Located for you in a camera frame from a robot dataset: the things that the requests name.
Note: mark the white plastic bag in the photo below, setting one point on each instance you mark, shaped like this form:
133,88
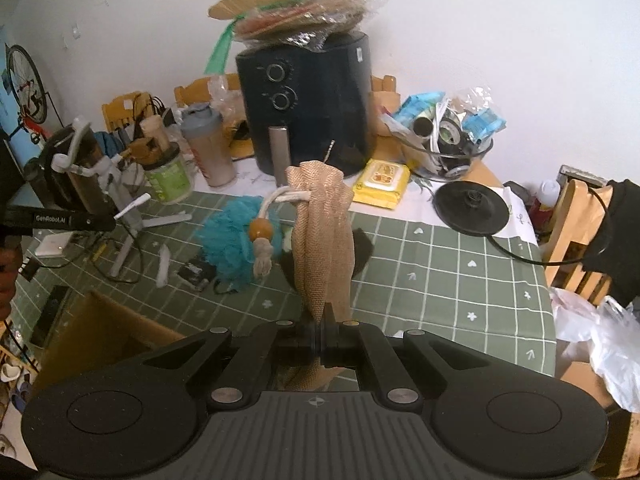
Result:
597,347

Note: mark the brown cardboard box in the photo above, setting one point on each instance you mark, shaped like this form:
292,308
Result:
99,334

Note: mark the yellow wet wipes pack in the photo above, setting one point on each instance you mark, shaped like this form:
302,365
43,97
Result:
381,184

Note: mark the teal mesh bath loofah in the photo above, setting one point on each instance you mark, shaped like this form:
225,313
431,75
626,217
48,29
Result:
226,244

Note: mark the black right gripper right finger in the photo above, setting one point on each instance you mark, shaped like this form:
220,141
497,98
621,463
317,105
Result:
400,372

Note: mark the white phone tripod stand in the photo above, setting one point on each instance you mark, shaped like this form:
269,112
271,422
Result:
99,183

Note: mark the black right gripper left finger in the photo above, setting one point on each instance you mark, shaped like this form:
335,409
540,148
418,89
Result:
227,370

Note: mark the black small card package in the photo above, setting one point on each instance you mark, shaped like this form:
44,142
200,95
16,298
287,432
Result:
197,273

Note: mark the glass bowl with clutter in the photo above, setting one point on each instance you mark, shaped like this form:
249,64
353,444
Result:
442,134

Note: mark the green label round tub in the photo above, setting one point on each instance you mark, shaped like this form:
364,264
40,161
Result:
169,176

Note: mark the wooden chair right side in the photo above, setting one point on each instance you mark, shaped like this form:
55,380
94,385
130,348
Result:
593,248

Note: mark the dark blue air fryer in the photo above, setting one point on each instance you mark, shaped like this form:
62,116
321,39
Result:
321,97

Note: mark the black round kettle base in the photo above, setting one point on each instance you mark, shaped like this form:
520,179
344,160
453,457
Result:
471,208

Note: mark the plastic bag of cardboard discs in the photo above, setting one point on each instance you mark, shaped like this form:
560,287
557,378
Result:
303,24

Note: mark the beige burlap drawstring pouch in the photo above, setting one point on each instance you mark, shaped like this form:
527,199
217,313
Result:
323,253

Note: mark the green grid tablecloth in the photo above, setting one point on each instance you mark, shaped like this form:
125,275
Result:
420,275

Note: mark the person left hand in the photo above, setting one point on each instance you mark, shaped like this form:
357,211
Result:
11,260

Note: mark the beige shaker bottle grey lid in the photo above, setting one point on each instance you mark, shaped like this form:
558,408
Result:
201,126

